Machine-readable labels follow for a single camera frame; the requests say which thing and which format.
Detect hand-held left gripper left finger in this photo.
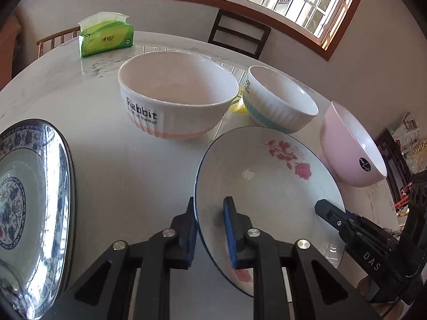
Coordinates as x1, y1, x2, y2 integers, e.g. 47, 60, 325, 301
43, 196, 200, 320

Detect light wooden chair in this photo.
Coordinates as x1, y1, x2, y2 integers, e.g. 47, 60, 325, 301
36, 26, 81, 57

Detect yellow oval sticker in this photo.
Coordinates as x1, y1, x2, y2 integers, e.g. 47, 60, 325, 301
230, 95, 248, 114

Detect large white bowl pink band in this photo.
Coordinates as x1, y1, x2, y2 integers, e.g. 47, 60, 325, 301
118, 51, 240, 141

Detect green tissue pack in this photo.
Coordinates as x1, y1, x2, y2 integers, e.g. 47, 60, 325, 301
78, 12, 135, 58

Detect dark carved wooden furniture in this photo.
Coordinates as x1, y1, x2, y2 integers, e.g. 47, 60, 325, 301
374, 128, 414, 212

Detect blue and white patterned plate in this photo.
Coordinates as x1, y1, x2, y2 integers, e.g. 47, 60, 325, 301
0, 119, 77, 319

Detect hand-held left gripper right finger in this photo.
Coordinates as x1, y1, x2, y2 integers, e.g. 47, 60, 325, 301
223, 196, 382, 320

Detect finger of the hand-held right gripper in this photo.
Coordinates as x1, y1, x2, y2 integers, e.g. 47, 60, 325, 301
314, 199, 360, 237

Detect white plate with pink roses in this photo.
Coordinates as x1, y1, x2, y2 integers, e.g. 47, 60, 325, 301
194, 126, 346, 298

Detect dark wooden chair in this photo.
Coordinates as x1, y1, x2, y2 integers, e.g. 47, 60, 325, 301
207, 9, 272, 60

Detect newspaper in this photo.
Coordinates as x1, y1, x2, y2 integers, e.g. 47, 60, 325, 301
392, 111, 419, 141

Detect brown wooden furniture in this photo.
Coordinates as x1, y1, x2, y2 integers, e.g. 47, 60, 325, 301
0, 17, 24, 89

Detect white bowl with teal band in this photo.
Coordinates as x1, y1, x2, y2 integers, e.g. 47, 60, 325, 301
242, 66, 319, 134

